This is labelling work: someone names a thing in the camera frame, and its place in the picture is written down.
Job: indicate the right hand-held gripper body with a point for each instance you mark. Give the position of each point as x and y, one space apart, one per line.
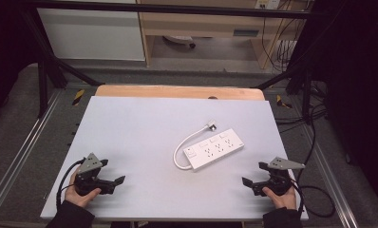
280 177

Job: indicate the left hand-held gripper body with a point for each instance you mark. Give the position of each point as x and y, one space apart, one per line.
88 164

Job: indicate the person's right hand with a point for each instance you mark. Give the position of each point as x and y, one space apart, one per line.
283 200

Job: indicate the person's left hand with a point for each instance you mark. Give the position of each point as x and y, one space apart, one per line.
78 198

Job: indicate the white power strip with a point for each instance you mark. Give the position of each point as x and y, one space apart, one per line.
214 149

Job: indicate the white power plug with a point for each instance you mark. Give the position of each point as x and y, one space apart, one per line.
212 125

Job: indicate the yellow black floor tape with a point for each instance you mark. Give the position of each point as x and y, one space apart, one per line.
78 97
282 103

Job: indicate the black metal stand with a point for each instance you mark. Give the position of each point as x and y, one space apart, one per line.
299 79
47 69

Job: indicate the wooden table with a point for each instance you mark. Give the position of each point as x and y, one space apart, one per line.
177 92

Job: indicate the white cabinet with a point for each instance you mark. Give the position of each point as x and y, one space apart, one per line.
92 34

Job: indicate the chair base with caster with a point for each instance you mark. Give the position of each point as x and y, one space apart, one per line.
180 40

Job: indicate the wooden desk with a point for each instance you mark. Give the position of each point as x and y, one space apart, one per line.
206 23

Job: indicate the aluminium floor rail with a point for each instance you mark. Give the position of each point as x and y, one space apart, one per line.
22 148
331 177

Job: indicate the white wall socket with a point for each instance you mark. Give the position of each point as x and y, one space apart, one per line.
268 3

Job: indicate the black frame crossbar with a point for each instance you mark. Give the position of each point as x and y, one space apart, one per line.
177 9

